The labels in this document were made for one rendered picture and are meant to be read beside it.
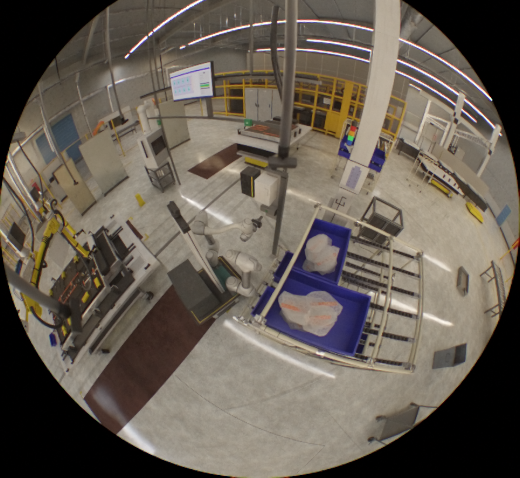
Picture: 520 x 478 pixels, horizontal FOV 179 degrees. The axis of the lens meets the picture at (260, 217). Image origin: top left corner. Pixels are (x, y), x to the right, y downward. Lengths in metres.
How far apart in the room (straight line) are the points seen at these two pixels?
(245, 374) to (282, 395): 0.63
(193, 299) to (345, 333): 1.50
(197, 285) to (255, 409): 2.02
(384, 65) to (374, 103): 0.47
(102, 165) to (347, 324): 7.00
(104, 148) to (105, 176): 1.00
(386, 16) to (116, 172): 7.47
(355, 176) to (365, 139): 0.51
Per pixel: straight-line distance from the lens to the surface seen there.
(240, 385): 2.74
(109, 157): 6.71
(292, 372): 2.72
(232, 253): 1.55
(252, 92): 9.34
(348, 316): 1.24
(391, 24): 2.23
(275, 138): 4.65
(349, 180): 2.30
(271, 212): 2.01
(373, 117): 2.04
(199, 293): 1.94
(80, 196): 6.95
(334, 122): 8.78
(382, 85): 2.03
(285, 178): 1.69
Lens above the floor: 2.62
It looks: 48 degrees down
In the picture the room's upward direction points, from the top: straight up
